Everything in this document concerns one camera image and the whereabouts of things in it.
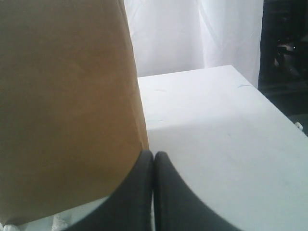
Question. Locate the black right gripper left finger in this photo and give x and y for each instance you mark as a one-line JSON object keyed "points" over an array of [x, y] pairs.
{"points": [[129, 206]]}

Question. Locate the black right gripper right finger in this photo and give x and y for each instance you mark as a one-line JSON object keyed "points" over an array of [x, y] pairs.
{"points": [[176, 207]]}

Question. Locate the large brown paper bag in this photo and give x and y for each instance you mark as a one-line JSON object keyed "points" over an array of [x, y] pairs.
{"points": [[71, 118]]}

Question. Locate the white backdrop curtain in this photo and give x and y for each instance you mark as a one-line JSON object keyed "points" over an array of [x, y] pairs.
{"points": [[179, 35]]}

